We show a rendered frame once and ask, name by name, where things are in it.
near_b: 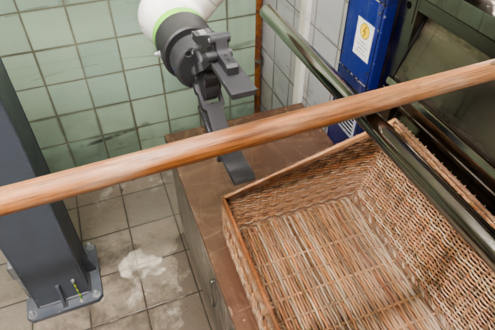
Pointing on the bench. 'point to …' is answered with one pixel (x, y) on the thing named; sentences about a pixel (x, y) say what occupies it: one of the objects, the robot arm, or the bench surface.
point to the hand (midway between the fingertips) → (241, 135)
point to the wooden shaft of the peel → (233, 139)
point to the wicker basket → (260, 216)
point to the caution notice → (363, 39)
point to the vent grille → (348, 127)
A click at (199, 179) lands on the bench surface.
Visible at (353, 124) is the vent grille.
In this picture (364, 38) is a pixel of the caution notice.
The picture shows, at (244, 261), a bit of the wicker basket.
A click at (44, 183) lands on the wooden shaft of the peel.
